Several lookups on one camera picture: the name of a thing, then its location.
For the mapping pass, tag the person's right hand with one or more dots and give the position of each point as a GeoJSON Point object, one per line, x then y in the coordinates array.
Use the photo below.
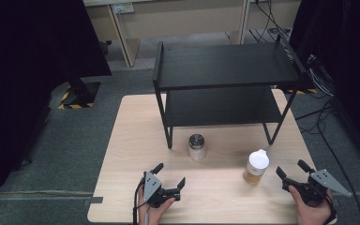
{"type": "Point", "coordinates": [312, 215]}

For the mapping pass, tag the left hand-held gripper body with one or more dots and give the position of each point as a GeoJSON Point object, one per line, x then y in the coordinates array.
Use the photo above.
{"type": "Point", "coordinates": [151, 187]}

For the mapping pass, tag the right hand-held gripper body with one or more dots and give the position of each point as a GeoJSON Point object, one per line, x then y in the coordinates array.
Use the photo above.
{"type": "Point", "coordinates": [325, 181]}

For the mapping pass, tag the black two-tier shelf rack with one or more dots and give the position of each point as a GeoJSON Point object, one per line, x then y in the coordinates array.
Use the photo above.
{"type": "Point", "coordinates": [225, 62]}

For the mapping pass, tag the beige desk frame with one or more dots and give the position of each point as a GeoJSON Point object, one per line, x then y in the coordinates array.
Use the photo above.
{"type": "Point", "coordinates": [181, 22]}

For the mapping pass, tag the person's left hand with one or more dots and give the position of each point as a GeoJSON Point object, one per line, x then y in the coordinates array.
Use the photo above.
{"type": "Point", "coordinates": [154, 215]}

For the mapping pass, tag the yellow-black striped stand base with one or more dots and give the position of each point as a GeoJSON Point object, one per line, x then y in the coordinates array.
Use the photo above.
{"type": "Point", "coordinates": [81, 93]}

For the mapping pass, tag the glass jar with metal lid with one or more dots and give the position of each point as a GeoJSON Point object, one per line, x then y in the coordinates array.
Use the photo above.
{"type": "Point", "coordinates": [197, 152]}

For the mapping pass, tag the grey floor tape strip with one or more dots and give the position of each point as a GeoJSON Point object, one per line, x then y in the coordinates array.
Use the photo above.
{"type": "Point", "coordinates": [94, 200]}

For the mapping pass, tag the white-lidded bottle of amber liquid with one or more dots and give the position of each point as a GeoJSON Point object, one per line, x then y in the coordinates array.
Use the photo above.
{"type": "Point", "coordinates": [258, 162]}

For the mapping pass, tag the black curtain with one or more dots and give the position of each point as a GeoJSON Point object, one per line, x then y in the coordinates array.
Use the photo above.
{"type": "Point", "coordinates": [350, 47]}
{"type": "Point", "coordinates": [28, 68]}

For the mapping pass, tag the white wall socket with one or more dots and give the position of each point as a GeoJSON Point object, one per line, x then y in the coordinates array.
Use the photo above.
{"type": "Point", "coordinates": [123, 8]}

